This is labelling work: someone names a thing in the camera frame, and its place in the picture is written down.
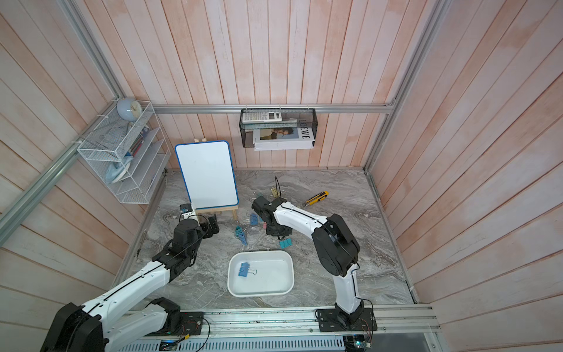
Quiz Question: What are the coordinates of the blue teal clip pair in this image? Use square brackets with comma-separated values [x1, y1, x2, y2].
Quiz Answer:
[235, 226, 248, 246]

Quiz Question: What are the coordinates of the black mesh wall basket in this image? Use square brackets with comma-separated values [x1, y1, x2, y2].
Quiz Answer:
[239, 108, 318, 151]

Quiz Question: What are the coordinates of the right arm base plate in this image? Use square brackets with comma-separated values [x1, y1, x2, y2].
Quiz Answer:
[315, 305, 378, 332]

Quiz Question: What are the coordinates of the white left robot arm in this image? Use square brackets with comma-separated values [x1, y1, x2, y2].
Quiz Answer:
[41, 214, 219, 351]

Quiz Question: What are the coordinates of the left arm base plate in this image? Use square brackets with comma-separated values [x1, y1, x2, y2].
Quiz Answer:
[149, 312, 205, 336]

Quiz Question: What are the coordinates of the blue framed whiteboard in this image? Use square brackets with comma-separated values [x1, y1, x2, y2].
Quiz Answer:
[174, 140, 239, 211]

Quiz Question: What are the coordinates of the white wire shelf rack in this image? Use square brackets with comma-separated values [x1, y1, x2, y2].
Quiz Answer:
[78, 101, 171, 205]

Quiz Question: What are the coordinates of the white book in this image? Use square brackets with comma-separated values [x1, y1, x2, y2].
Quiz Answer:
[253, 128, 315, 151]

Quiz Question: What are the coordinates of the aluminium rail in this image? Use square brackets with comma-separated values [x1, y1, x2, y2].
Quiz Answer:
[201, 304, 441, 337]

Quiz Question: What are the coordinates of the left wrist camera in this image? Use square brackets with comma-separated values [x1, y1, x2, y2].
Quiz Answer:
[179, 202, 196, 221]

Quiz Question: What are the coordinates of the teal binder clip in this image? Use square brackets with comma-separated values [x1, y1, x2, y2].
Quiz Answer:
[279, 238, 293, 249]

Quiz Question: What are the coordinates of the white plastic storage box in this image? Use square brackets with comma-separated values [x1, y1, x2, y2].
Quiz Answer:
[227, 250, 295, 298]

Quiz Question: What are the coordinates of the yellow black utility knife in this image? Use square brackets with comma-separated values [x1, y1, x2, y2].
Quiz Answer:
[303, 192, 329, 207]

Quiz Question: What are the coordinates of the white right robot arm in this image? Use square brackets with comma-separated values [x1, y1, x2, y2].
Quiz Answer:
[252, 196, 364, 322]

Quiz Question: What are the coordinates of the white calculator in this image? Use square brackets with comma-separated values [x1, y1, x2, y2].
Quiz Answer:
[242, 111, 282, 124]

